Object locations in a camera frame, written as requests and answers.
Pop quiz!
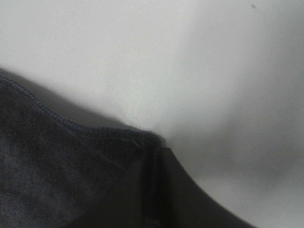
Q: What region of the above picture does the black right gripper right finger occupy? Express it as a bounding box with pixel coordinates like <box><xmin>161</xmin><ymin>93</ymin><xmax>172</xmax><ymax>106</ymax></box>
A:
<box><xmin>155</xmin><ymin>148</ymin><xmax>252</xmax><ymax>228</ymax></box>

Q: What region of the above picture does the dark grey towel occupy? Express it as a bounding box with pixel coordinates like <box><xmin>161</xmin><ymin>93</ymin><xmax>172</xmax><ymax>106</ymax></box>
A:
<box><xmin>0</xmin><ymin>76</ymin><xmax>161</xmax><ymax>228</ymax></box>

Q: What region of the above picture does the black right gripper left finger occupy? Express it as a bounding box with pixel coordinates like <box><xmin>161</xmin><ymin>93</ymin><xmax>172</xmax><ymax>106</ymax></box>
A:
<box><xmin>61</xmin><ymin>147</ymin><xmax>152</xmax><ymax>228</ymax></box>

